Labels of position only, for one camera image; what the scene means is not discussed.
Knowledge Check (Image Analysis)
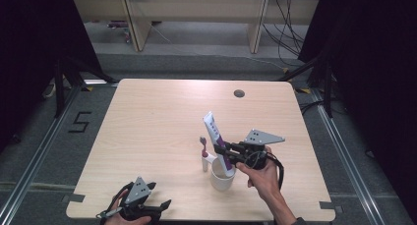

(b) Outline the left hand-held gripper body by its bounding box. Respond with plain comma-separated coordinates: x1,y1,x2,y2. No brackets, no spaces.
95,176,164,224

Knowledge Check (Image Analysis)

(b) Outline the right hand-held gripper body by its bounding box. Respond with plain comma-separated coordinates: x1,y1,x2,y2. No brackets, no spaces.
229,129,286,171

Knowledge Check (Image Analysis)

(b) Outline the white purple toothpaste tube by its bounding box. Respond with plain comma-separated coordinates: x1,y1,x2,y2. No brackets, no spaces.
202,111,236,178

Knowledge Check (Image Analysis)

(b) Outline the pink toothbrush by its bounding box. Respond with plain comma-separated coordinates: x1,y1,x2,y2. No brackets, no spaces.
199,136,209,159

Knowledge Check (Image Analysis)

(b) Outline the white cup with holder handle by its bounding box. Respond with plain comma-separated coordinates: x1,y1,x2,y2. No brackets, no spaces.
201,152,237,193

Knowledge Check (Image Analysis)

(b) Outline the person's left hand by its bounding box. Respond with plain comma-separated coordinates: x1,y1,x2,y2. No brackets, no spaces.
103,189,153,225

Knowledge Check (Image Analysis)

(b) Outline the person's right hand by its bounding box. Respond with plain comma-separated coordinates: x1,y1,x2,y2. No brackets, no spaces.
235,145,280,200

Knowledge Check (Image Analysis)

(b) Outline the black tape patch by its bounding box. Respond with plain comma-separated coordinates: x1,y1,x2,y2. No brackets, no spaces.
319,200,345,215
61,193,87,204

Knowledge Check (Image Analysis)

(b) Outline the black metal stand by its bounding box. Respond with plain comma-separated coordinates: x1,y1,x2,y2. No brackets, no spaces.
277,53,334,119
53,53,116,119

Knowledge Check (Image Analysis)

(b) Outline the white shoe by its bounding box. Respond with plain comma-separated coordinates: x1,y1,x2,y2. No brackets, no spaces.
41,82,57,99

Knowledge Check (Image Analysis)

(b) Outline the black curtain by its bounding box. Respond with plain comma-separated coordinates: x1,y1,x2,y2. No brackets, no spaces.
297,0,417,216
0,0,105,154

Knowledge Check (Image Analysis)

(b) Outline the light wooden shelf unit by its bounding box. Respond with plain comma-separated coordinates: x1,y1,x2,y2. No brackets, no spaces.
71,0,321,54

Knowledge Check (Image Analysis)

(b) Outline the small coloured clutter under shelf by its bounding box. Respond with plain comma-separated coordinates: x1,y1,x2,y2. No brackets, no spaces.
105,20,133,45

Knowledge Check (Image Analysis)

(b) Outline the black wrist strap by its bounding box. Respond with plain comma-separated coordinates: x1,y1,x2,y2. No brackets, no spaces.
266,151,285,191

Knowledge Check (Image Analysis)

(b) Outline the metal floor rail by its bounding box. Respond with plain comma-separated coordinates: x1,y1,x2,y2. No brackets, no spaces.
310,86,379,225
0,84,84,225

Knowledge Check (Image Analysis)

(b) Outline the bundle of black cables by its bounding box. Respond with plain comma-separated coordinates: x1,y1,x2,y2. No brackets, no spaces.
261,0,307,68

